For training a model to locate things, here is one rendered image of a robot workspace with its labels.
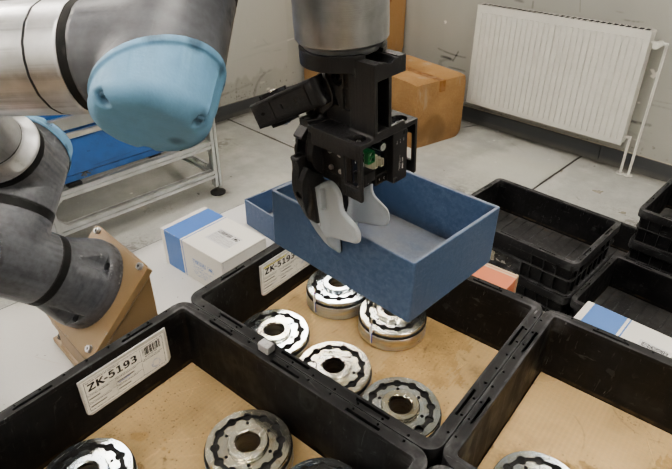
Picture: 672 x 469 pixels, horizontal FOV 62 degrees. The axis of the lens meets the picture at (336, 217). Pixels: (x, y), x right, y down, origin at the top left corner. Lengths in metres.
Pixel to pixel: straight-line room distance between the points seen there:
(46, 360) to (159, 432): 0.40
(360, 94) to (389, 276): 0.18
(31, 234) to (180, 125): 0.60
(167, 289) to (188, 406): 0.46
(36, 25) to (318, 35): 0.18
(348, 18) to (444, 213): 0.31
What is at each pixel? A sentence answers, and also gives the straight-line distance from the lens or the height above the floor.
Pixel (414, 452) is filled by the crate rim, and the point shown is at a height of 0.93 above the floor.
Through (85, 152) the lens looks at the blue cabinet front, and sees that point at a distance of 2.63.
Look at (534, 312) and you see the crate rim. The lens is 0.81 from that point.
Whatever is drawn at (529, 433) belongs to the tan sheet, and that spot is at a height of 0.83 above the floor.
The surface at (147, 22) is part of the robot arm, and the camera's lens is 0.36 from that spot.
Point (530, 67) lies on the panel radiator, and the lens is 3.59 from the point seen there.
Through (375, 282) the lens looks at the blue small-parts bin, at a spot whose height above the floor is 1.09.
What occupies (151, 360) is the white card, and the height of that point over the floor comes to 0.88.
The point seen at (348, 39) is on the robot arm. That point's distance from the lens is 0.43.
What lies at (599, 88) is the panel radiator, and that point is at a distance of 3.45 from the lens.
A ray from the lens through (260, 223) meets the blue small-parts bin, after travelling 1.35.
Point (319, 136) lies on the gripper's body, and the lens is 0.47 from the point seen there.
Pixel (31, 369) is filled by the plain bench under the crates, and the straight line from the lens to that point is 1.14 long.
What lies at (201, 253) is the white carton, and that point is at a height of 0.79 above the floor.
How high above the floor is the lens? 1.43
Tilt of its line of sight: 31 degrees down
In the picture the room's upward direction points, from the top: straight up
